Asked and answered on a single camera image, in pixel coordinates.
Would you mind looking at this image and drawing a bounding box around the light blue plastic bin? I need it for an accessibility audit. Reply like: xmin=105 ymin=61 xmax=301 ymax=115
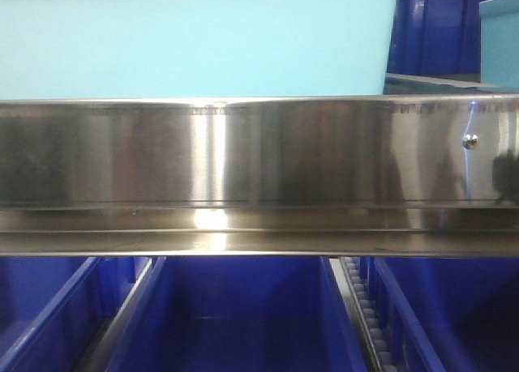
xmin=1 ymin=0 xmax=397 ymax=100

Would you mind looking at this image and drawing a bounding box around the dark blue bin lower middle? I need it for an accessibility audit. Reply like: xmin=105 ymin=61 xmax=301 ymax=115
xmin=107 ymin=256 xmax=367 ymax=371

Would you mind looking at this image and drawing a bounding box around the dark blue bin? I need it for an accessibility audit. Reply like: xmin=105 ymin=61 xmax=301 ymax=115
xmin=354 ymin=257 xmax=518 ymax=371
xmin=1 ymin=257 xmax=149 ymax=371
xmin=107 ymin=256 xmax=367 ymax=371
xmin=387 ymin=0 xmax=486 ymax=75

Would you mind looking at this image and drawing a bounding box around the white roller track strip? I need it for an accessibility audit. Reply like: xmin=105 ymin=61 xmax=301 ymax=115
xmin=340 ymin=257 xmax=397 ymax=372

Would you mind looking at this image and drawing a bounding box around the dark blue bin lower right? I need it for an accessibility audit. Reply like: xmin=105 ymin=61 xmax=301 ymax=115
xmin=354 ymin=257 xmax=518 ymax=371

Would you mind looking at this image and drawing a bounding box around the dark blue bin upper right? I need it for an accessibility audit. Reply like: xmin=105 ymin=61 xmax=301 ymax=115
xmin=387 ymin=0 xmax=486 ymax=75

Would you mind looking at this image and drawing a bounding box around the dark blue bin lower left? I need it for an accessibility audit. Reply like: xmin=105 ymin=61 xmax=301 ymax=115
xmin=1 ymin=257 xmax=149 ymax=371

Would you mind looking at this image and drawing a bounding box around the stainless steel shelf front rail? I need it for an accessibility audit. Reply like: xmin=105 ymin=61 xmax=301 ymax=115
xmin=1 ymin=93 xmax=518 ymax=257

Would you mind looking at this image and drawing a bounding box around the round head rail screw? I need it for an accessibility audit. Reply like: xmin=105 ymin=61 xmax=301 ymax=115
xmin=462 ymin=134 xmax=478 ymax=150

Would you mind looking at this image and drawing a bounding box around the steel lane divider rail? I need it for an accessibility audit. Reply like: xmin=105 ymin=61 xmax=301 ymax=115
xmin=74 ymin=257 xmax=166 ymax=371

